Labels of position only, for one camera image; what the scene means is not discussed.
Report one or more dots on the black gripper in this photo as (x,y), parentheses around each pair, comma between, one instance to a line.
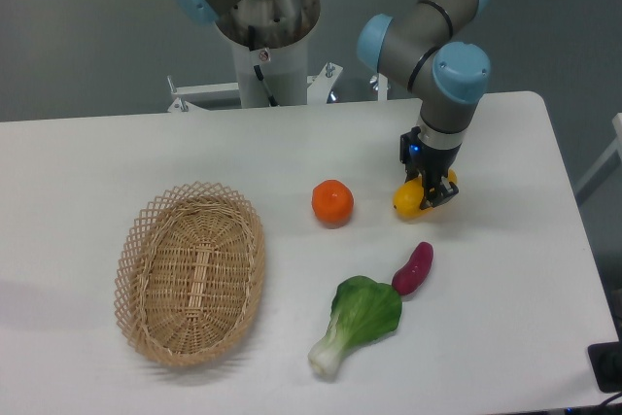
(419,159)

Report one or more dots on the yellow mango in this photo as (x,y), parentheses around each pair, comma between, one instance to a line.
(407,200)

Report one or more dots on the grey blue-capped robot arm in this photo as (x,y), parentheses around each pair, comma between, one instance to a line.
(418,52)

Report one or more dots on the orange tangerine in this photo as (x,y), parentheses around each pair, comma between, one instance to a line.
(332,203)

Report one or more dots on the purple sweet potato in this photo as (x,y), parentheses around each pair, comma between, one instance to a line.
(411,276)

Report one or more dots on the green bok choy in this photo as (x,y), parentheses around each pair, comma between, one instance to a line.
(362,312)

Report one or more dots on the woven wicker basket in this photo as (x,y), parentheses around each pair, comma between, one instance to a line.
(190,275)

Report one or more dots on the black device at edge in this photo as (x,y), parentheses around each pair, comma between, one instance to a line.
(605,359)

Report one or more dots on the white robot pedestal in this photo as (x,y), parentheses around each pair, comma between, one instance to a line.
(264,78)

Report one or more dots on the white frame at right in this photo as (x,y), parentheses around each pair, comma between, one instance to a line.
(604,166)

